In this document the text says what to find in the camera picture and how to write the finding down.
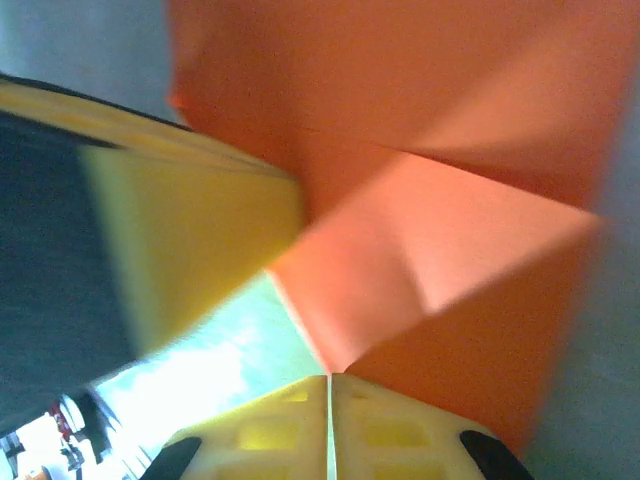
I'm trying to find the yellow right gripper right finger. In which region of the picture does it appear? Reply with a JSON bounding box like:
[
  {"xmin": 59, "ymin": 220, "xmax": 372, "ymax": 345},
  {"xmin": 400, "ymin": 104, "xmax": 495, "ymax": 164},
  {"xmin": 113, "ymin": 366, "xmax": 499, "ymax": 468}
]
[{"xmin": 330, "ymin": 373, "xmax": 536, "ymax": 480}]

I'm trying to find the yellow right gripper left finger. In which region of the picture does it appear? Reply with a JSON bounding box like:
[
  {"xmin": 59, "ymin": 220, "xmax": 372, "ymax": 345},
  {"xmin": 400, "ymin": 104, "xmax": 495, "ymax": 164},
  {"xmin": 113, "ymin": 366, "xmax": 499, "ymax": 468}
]
[{"xmin": 149, "ymin": 374, "xmax": 332, "ymax": 480}]

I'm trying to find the orange cloth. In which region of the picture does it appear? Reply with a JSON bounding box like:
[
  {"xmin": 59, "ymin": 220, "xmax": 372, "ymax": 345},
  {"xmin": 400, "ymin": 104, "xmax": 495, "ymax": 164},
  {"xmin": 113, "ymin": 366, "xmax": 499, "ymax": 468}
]
[{"xmin": 164, "ymin": 0, "xmax": 640, "ymax": 454}]

